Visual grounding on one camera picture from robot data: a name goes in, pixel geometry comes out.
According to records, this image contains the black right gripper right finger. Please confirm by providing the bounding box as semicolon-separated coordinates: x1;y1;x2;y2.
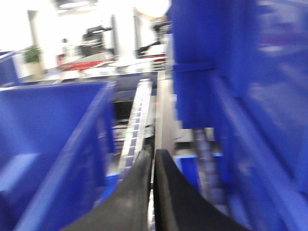
154;149;246;231

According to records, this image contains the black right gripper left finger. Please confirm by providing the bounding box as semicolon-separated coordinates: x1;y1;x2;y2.
62;151;152;231

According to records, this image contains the white roller track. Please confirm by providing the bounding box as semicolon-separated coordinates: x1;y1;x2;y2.
118;78;153;181

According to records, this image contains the large blue plastic bin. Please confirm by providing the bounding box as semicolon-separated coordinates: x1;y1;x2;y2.
0;81;116;231

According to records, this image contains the blue bin right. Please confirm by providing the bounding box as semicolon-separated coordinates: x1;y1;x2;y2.
170;0;308;231

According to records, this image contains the green potted plant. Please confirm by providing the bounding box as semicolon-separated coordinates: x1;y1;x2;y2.
22;45;42;63

